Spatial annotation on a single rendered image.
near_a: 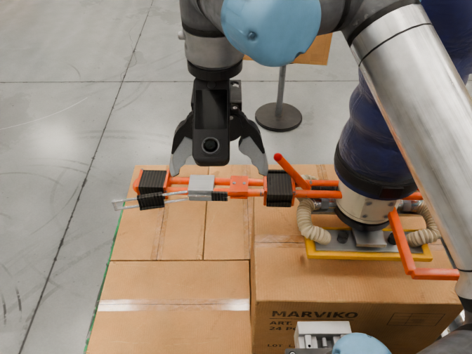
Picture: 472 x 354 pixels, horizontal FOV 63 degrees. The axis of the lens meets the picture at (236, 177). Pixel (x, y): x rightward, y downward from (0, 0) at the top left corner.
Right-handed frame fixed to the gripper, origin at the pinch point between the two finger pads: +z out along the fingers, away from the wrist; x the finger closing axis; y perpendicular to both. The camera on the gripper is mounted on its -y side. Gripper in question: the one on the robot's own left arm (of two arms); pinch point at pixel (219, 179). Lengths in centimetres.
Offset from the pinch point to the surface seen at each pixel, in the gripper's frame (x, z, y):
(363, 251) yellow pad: -38, 45, 16
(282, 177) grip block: -15.8, 32.4, 32.6
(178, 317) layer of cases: 19, 98, 23
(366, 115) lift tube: -30.7, 4.6, 23.4
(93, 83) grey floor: 131, 152, 280
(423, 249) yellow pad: -54, 45, 17
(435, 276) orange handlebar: -48, 33, 2
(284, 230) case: -19, 58, 33
